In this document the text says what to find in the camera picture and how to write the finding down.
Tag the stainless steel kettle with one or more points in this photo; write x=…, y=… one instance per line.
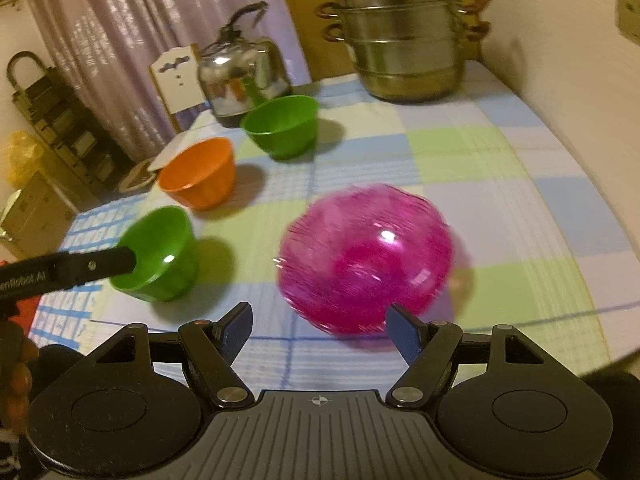
x=235, y=75

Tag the white wooden chair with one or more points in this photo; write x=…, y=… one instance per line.
x=170, y=95

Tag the person's left hand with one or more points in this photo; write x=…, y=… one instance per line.
x=15, y=385

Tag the dark metal rack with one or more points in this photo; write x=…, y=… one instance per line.
x=65, y=120

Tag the pale pink curtain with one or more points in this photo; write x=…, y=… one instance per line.
x=100, y=35

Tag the brown box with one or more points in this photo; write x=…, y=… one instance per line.
x=35, y=215

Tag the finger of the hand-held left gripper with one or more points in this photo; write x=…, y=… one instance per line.
x=92, y=265

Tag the orange plastic bowl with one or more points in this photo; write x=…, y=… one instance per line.
x=200, y=185

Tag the brown round stool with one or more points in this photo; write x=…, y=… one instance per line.
x=137, y=175

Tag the green plastic bowl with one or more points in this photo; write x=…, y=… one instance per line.
x=160, y=255
x=280, y=130

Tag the blue checked cloth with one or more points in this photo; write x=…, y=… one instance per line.
x=80, y=230

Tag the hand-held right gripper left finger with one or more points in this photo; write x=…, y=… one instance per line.
x=237, y=327

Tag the beige wall socket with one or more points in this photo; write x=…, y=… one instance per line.
x=629, y=10

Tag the black chair back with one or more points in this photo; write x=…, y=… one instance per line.
x=607, y=410

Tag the plaid tablecloth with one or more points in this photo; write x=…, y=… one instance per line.
x=500, y=210

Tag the stainless steel steamer pot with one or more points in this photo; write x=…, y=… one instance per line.
x=410, y=60

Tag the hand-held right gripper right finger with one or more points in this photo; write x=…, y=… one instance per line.
x=405, y=332

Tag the yellow plastic bag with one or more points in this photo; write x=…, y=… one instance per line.
x=22, y=157

